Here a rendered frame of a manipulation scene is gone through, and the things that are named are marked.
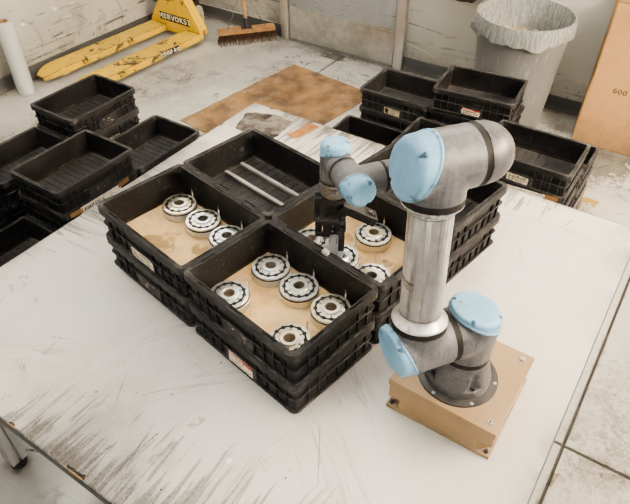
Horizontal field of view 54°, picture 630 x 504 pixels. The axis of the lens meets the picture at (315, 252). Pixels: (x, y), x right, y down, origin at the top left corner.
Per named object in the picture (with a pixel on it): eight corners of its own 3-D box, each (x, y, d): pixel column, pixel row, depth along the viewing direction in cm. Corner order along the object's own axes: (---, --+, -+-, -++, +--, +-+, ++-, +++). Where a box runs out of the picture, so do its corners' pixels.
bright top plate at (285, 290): (326, 287, 159) (326, 285, 158) (298, 307, 153) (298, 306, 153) (299, 268, 164) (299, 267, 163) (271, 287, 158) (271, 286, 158)
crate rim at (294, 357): (380, 295, 149) (381, 288, 148) (293, 366, 133) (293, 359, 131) (268, 224, 170) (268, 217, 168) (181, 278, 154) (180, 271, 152)
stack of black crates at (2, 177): (54, 183, 317) (34, 125, 294) (94, 202, 304) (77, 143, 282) (-14, 223, 292) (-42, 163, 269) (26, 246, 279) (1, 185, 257)
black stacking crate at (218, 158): (339, 205, 193) (340, 174, 185) (270, 249, 177) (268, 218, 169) (255, 157, 213) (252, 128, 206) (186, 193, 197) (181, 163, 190)
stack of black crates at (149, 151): (166, 171, 325) (155, 113, 303) (209, 189, 313) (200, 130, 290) (108, 209, 300) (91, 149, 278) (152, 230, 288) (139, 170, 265)
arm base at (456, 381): (497, 365, 147) (507, 338, 141) (477, 411, 137) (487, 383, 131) (438, 340, 153) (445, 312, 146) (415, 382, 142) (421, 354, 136)
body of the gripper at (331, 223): (313, 221, 167) (313, 185, 159) (345, 220, 168) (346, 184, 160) (315, 239, 162) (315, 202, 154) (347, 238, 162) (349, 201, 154)
